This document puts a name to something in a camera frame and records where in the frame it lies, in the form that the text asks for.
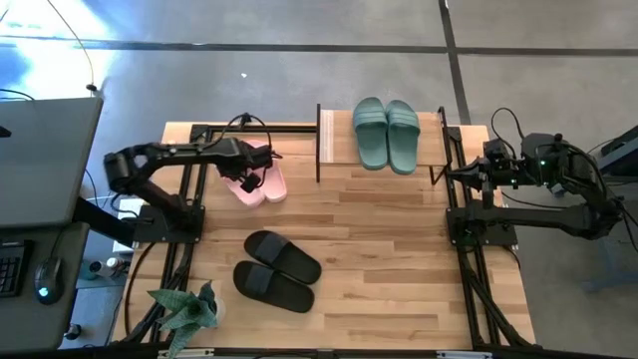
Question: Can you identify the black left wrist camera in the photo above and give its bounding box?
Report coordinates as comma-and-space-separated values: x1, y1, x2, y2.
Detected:
239, 171, 264, 194

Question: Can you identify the small bottle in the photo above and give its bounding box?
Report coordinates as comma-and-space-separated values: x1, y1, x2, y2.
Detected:
88, 255, 127, 279

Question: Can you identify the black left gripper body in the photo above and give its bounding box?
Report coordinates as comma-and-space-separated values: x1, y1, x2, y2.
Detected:
216, 138, 275, 181

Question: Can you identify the dark grey desk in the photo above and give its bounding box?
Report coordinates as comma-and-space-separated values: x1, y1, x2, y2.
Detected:
0, 221, 92, 353

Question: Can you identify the wooden shelf black metal frame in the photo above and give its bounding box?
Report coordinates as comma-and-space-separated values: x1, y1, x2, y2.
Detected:
315, 103, 456, 186

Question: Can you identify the black computer mouse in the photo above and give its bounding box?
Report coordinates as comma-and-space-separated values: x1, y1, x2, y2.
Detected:
33, 255, 65, 306

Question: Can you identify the potted green plant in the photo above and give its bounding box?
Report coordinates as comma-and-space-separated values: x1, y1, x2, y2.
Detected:
147, 279, 228, 359

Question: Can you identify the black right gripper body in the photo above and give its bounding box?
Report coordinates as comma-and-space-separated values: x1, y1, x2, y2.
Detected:
468, 155, 523, 208

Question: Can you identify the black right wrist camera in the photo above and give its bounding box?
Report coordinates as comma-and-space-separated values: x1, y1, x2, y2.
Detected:
481, 138, 510, 162

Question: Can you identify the black camera cable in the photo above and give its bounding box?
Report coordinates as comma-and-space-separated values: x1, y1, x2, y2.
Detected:
490, 106, 525, 146
217, 112, 283, 174

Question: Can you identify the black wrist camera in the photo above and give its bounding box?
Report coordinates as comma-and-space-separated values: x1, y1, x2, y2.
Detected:
239, 171, 264, 194
481, 138, 510, 162

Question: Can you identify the blue-grey metal cart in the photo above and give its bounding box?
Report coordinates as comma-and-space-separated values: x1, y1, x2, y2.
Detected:
580, 124, 638, 293

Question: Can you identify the black device on cart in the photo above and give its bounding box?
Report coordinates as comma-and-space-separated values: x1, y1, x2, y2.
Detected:
597, 125, 638, 174

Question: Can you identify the thin black floor cable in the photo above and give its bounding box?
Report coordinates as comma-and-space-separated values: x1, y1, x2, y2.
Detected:
46, 0, 99, 96

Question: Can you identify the silver aluminium bracket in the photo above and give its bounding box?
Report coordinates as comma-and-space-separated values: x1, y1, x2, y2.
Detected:
436, 350, 493, 359
158, 348, 215, 359

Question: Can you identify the black left camera cable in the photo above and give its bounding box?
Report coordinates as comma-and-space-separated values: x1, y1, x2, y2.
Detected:
217, 112, 283, 174

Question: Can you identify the light grey desk panel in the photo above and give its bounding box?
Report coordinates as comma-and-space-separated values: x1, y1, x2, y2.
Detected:
0, 97, 105, 230

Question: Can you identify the pink slide sandal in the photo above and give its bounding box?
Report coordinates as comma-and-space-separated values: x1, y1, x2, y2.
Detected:
218, 169, 266, 209
247, 139, 289, 204

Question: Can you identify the black keyboard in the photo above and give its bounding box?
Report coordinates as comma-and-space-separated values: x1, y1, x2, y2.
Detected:
0, 239, 34, 299

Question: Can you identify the black right camera cable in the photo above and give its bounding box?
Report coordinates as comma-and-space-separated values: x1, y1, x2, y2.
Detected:
490, 106, 525, 146

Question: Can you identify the black aluminium table frame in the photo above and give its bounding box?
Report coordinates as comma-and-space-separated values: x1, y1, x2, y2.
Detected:
112, 112, 538, 359

